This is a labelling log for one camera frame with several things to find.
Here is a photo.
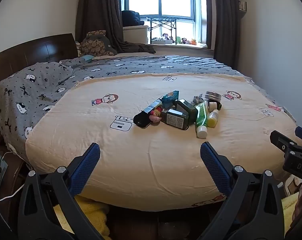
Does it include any black box with label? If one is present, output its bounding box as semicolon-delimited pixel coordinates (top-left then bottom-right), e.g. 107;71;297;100
160;107;189;130

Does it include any green tube with white cap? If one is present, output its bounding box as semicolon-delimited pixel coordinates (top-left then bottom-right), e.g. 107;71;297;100
194;102;208;138

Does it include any small yellow bottle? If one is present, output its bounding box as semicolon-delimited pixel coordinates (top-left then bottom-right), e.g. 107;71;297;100
207;109;219;128

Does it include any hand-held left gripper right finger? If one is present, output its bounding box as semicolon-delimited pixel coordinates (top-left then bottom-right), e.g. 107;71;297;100
200;142;284;240

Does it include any white storage box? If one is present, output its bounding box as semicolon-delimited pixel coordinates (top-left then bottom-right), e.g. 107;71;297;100
123;25;150;44

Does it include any grey printed blanket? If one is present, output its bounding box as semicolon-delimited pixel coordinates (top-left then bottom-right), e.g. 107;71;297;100
0;55;297;153

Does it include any black squeeze tube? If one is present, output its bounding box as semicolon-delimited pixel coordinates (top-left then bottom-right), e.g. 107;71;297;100
133;97;164;129

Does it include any white window sill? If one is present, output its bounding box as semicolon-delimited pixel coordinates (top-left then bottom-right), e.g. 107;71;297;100
146;42;207;51

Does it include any dark blue cloth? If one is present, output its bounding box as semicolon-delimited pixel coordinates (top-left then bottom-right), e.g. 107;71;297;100
121;10;144;27

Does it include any round metal tin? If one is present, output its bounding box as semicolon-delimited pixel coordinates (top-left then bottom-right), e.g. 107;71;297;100
204;91;221;103

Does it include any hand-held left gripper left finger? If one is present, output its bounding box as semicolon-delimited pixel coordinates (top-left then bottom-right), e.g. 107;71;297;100
17;142;104;240

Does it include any small doll figure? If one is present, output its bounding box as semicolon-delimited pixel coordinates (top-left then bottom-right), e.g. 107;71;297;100
148;106;164;125

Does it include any brown patterned cushion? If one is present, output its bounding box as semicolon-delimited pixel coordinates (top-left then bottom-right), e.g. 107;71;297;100
80;30;118;57

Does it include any brown nightstand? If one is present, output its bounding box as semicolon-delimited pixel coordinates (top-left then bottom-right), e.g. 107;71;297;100
0;137;29;220

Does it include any dark brown curtain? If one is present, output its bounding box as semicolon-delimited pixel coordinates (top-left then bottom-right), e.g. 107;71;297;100
75;0;156;54
212;0;241;67

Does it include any small white jar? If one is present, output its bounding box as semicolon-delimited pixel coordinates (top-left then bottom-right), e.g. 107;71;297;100
208;101;222;112

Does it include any row of small plush toys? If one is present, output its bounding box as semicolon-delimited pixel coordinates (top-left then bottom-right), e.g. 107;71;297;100
151;32;199;46

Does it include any dark wooden headboard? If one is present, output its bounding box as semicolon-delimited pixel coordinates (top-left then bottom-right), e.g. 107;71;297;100
0;33;78;90

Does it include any cream printed blanket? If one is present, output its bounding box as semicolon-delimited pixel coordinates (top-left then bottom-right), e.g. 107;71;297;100
25;73;302;212

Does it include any dark green bottle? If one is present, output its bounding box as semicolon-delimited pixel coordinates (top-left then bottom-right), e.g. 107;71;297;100
174;99;198;125

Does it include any black metal rack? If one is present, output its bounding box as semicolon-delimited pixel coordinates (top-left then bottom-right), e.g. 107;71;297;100
146;17;177;44

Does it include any yellow fluffy mat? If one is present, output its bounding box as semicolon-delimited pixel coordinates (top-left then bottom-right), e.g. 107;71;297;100
52;195;110;239

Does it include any white cable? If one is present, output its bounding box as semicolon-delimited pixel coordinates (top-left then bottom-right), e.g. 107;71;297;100
0;152;24;203

